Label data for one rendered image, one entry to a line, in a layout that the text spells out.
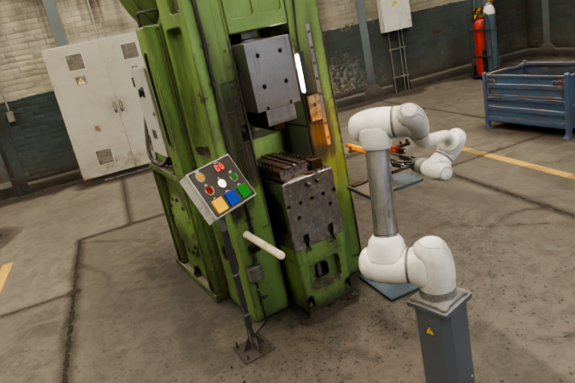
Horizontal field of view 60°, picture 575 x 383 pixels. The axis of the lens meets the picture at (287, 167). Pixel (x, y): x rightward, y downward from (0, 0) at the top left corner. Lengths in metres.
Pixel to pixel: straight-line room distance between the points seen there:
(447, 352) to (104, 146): 6.68
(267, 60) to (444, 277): 1.56
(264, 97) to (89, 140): 5.50
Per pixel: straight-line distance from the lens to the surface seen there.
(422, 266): 2.17
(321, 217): 3.22
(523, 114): 6.58
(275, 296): 3.46
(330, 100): 3.39
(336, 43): 9.67
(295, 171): 3.11
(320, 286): 3.39
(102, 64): 8.09
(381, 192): 2.16
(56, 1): 8.79
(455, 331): 2.32
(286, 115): 3.03
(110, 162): 8.25
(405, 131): 2.12
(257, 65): 2.94
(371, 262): 2.22
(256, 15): 3.11
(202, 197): 2.62
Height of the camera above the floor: 1.86
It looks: 16 degrees down
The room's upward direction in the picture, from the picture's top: 12 degrees counter-clockwise
